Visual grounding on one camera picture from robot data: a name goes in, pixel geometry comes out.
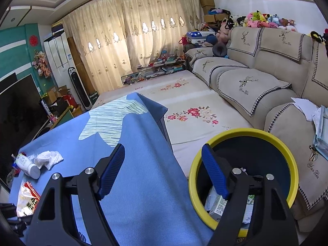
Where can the stack of cardboard boxes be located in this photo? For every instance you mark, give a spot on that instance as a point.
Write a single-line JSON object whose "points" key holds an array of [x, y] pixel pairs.
{"points": [[211, 7]]}

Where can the blue star-print suitcase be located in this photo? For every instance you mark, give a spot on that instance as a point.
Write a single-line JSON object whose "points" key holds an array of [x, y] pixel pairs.
{"points": [[196, 37]]}

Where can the white standing air conditioner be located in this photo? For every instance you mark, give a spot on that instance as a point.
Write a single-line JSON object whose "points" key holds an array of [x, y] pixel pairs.
{"points": [[57, 51]]}

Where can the black tower fan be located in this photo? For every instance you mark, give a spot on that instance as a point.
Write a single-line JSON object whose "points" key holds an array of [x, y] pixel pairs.
{"points": [[79, 89]]}

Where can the yellow black plush toy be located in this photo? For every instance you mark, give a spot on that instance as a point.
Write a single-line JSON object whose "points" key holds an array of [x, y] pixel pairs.
{"points": [[317, 36]]}

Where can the clear plastic document bag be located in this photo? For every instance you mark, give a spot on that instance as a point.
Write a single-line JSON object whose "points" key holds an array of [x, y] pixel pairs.
{"points": [[321, 133]]}

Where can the pile of stuffed toys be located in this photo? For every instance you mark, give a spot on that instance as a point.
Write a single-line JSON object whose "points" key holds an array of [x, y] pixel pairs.
{"points": [[264, 20]]}

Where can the artificial flower decoration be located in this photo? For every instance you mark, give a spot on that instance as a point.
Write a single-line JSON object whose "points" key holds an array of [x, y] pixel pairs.
{"points": [[41, 64]]}

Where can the white plastic bottle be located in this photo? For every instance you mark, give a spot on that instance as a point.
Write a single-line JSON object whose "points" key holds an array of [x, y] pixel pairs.
{"points": [[27, 165]]}

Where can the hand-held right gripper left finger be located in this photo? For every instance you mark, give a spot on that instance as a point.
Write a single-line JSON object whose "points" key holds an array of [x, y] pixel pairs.
{"points": [[112, 171]]}

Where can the cream floral mat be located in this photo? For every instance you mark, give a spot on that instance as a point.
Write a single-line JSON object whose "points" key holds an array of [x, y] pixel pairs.
{"points": [[189, 102]]}

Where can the red round wall ornament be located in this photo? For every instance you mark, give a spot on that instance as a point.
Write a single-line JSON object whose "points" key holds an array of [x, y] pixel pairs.
{"points": [[33, 41]]}

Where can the white green carton box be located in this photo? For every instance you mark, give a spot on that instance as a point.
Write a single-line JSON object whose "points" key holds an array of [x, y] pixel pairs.
{"points": [[214, 205]]}

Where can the red white snack bag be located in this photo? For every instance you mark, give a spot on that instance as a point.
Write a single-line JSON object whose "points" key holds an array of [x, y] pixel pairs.
{"points": [[28, 199]]}

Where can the yellow-rimmed dark blue bin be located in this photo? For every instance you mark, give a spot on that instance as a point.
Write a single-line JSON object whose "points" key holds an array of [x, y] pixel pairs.
{"points": [[256, 156]]}

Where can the white crumpled tissue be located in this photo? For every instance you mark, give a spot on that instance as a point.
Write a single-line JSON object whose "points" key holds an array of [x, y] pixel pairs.
{"points": [[48, 158]]}

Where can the open cardboard boxes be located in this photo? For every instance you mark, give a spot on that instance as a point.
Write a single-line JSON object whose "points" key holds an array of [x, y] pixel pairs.
{"points": [[62, 98]]}

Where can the black television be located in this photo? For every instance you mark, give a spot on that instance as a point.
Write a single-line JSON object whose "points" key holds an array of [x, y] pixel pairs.
{"points": [[18, 112]]}

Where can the beige sofa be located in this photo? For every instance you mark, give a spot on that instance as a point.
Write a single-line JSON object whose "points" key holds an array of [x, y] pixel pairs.
{"points": [[256, 87]]}

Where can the beige patterned curtains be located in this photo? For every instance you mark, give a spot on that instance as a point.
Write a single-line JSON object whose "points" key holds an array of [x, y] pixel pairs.
{"points": [[133, 43]]}

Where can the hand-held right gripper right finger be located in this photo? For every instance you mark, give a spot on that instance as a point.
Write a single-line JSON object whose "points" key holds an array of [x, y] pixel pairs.
{"points": [[215, 174]]}

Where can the blue printed tablecloth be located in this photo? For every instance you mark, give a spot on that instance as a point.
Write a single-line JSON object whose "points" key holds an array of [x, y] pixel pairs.
{"points": [[138, 143]]}

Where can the glass coffee table with clutter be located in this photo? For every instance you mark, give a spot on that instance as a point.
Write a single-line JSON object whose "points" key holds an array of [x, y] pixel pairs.
{"points": [[153, 69]]}

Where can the white papers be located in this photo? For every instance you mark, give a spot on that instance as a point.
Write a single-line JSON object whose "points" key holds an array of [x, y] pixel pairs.
{"points": [[305, 107]]}

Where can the black neck pillow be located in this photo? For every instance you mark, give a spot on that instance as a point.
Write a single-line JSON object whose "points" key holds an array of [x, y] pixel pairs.
{"points": [[219, 50]]}

